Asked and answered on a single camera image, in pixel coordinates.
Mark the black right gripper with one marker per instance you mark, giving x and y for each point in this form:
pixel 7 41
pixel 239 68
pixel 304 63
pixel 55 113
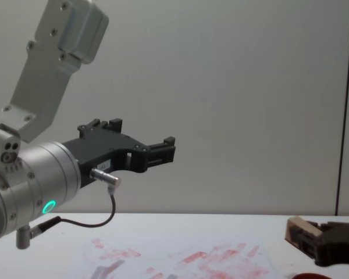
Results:
pixel 340 244

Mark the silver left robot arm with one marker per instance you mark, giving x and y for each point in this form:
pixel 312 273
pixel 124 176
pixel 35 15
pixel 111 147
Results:
pixel 46 168

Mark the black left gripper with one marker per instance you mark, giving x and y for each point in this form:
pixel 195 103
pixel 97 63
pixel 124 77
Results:
pixel 104 148

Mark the beige wooden stamp block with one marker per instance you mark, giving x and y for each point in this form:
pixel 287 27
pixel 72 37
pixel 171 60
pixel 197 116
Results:
pixel 298 222

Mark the round red ink pad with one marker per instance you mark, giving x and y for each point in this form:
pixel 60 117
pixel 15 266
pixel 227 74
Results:
pixel 309 276

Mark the white paper with red marks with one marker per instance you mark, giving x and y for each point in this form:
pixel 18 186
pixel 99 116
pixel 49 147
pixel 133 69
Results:
pixel 192 255

